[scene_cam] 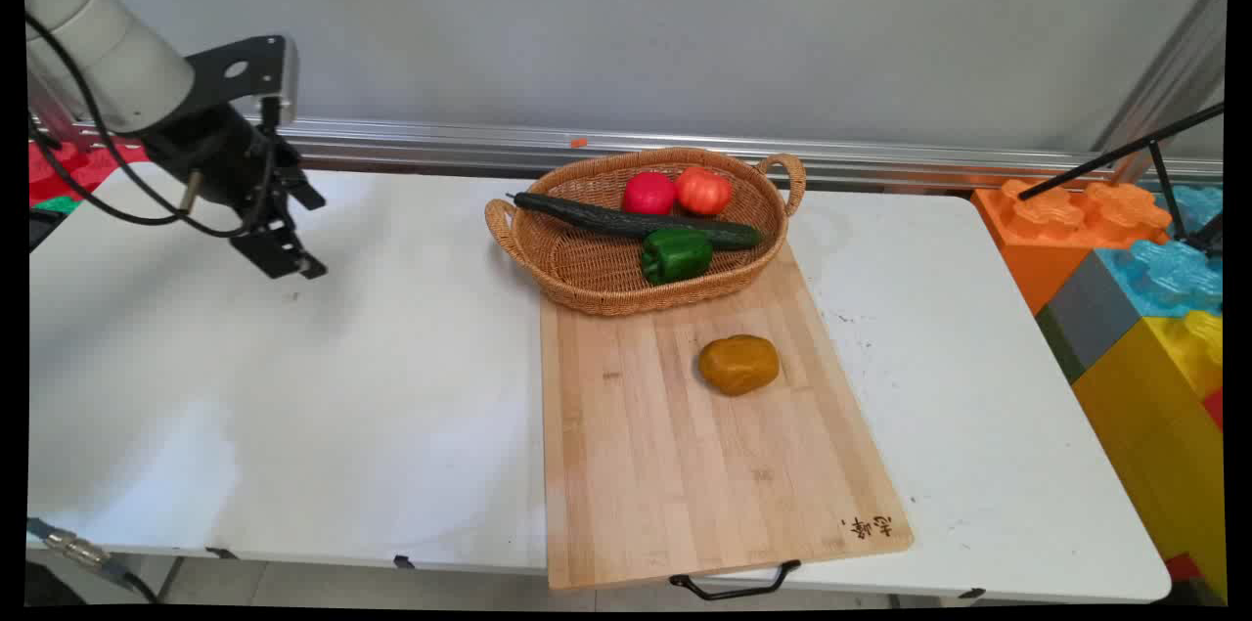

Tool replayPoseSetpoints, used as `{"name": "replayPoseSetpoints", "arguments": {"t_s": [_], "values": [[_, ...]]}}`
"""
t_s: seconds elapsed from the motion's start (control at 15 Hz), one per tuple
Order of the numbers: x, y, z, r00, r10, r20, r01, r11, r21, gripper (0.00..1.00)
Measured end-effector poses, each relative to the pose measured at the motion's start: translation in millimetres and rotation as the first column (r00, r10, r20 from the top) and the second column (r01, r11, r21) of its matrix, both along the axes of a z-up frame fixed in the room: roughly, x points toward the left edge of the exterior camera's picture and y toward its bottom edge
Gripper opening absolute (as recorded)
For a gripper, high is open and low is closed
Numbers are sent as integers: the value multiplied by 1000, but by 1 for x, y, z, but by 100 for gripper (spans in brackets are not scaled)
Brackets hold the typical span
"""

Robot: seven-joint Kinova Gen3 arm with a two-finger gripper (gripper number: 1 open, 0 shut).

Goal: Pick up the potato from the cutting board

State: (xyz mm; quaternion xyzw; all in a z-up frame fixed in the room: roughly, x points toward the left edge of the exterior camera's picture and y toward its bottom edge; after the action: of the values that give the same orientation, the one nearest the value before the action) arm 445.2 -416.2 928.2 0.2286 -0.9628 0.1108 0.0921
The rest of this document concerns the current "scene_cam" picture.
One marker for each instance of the horizontal aluminium rail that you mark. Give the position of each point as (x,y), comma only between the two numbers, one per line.
(440,144)

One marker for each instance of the woven wicker basket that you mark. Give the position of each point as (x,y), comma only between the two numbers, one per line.
(597,274)

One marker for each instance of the green bell pepper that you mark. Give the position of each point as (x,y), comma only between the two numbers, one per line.
(675,256)

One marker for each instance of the dark green cucumber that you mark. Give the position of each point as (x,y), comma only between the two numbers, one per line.
(626,222)

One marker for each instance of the red tomato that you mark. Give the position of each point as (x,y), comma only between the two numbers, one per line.
(648,194)

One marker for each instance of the orange giant toy block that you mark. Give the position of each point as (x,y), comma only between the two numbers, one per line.
(1037,249)

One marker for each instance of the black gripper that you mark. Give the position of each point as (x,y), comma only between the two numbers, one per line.
(210,156)

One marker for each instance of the orange tomato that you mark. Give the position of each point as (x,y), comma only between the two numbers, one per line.
(702,191)

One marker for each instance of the blue giant toy block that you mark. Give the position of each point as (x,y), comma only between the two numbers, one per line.
(1164,279)

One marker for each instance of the yellow bell pepper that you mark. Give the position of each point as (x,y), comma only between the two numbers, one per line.
(738,365)

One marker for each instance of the wooden cutting board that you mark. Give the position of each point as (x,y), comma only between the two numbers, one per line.
(665,484)

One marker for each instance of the grey giant toy block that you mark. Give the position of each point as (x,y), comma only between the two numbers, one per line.
(1091,318)

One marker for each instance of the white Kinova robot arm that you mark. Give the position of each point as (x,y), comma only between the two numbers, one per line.
(98,44)

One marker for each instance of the black tripod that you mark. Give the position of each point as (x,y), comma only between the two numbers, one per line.
(1095,166)

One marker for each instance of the slanted aluminium frame post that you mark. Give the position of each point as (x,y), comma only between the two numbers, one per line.
(1174,73)

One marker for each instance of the red giant toy block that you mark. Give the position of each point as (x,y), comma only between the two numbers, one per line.
(59,171)

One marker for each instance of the black wrist camera mount bracket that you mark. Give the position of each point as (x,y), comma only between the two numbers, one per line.
(230,73)

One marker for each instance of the yellow giant toy block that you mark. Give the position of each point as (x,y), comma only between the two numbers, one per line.
(1154,425)

